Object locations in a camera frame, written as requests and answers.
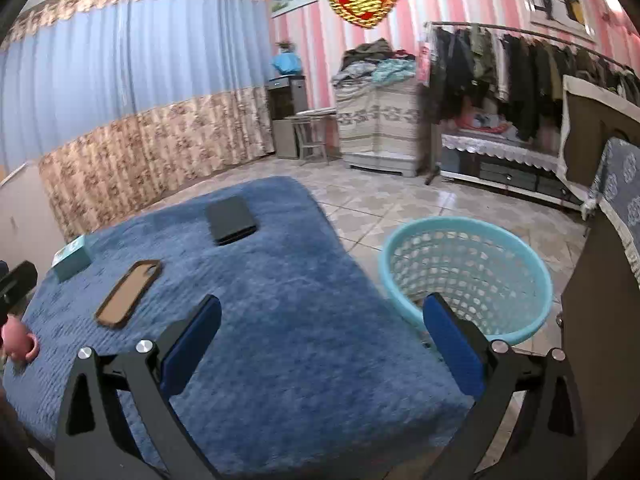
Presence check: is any teal plastic basket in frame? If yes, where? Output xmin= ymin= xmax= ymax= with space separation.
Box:
xmin=378 ymin=216 xmax=554 ymax=347

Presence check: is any pink hanging bag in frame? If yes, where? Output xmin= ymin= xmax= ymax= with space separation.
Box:
xmin=416 ymin=35 xmax=433 ymax=86

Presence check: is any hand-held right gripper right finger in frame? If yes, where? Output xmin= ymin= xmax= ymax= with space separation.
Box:
xmin=422 ymin=292 xmax=590 ymax=480

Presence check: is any low dark cabinet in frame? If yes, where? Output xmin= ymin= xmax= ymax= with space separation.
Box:
xmin=439 ymin=130 xmax=591 ymax=211

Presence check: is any small metal table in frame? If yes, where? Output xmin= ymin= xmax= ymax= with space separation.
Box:
xmin=285 ymin=109 xmax=338 ymax=165

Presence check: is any row of hanging clothes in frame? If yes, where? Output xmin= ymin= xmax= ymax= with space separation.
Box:
xmin=427 ymin=25 xmax=640 ymax=143

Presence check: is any grey water dispenser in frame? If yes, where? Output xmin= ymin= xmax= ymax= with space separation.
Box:
xmin=266 ymin=75 xmax=308 ymax=160

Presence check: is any dark wooden furniture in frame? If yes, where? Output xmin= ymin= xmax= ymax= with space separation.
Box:
xmin=559 ymin=200 xmax=640 ymax=480

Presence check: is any teal tissue box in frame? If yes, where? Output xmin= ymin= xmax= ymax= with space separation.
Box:
xmin=51 ymin=235 xmax=94 ymax=283

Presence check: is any blue fluffy blanket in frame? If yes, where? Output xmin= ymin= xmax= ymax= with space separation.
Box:
xmin=2 ymin=176 xmax=476 ymax=480

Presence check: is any patterned cloth covered wardrobe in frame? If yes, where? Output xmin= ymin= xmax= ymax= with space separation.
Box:
xmin=334 ymin=77 xmax=426 ymax=178

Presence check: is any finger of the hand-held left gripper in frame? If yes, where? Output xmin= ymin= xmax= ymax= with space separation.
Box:
xmin=0 ymin=260 xmax=39 ymax=322

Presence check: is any blue and floral curtain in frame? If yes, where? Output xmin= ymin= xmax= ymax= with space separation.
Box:
xmin=0 ymin=0 xmax=276 ymax=241

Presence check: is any wooden chair with white cover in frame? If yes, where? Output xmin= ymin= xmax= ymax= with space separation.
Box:
xmin=557 ymin=74 xmax=640 ymax=196

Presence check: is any pink cup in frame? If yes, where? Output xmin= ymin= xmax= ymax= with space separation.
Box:
xmin=1 ymin=319 xmax=40 ymax=362

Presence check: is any blue patterned cloth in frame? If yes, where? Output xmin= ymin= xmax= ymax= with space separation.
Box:
xmin=582 ymin=136 xmax=640 ymax=286

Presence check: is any blue bag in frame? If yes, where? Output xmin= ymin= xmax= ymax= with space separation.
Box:
xmin=271 ymin=51 xmax=303 ymax=78

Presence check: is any pile of clothes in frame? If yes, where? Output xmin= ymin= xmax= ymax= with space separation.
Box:
xmin=332 ymin=37 xmax=418 ymax=86

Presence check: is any brown phone case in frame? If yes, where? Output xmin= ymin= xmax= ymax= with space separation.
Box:
xmin=95 ymin=259 xmax=163 ymax=331

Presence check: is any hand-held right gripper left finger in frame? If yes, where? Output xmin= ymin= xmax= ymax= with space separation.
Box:
xmin=54 ymin=294 xmax=223 ymax=480

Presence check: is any white lace cloth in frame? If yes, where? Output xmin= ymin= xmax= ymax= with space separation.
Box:
xmin=440 ymin=132 xmax=566 ymax=173

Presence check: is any metal clothes rack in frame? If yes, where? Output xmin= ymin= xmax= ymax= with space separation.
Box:
xmin=422 ymin=21 xmax=640 ymax=186

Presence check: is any white cabinet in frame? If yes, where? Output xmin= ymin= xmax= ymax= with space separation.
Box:
xmin=0 ymin=160 xmax=66 ymax=281

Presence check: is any black flat case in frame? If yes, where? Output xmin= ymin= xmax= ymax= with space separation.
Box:
xmin=206 ymin=196 xmax=258 ymax=247

